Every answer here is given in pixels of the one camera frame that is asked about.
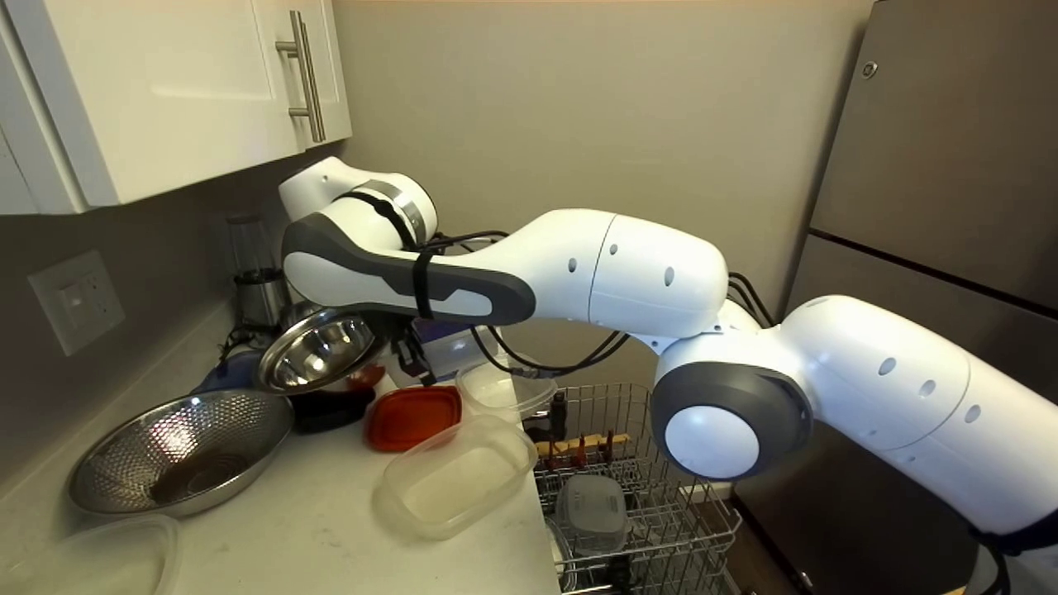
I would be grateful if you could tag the white upper wall cabinet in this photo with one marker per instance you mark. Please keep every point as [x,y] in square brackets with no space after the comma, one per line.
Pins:
[118,101]

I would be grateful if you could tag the white wall outlet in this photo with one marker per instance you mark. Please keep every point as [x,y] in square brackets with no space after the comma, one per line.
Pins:
[77,300]

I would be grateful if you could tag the stainless steel refrigerator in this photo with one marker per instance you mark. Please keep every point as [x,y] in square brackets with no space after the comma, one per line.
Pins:
[941,203]

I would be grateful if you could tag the wooden handled utensil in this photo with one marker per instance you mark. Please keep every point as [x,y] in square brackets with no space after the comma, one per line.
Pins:
[584,448]

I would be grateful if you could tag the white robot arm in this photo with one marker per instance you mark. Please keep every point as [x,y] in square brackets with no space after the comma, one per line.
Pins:
[729,399]

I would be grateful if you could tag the stainless steel mixing bowl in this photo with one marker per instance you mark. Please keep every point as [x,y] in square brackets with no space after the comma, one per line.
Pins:
[316,352]

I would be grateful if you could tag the clear plastic container in rack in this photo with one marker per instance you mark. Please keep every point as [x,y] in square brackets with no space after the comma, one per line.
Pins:
[589,510]

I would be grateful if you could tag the clear rectangular container on counter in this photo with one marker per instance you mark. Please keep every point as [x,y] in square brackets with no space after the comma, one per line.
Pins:
[453,477]

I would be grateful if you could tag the white upper dishwasher rack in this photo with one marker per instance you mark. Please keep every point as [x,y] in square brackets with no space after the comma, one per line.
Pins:
[679,528]

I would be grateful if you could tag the clear container near camera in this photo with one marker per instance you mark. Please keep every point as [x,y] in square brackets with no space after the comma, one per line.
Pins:
[136,558]

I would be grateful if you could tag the metal mesh colander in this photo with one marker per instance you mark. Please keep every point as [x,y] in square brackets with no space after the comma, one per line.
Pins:
[183,459]

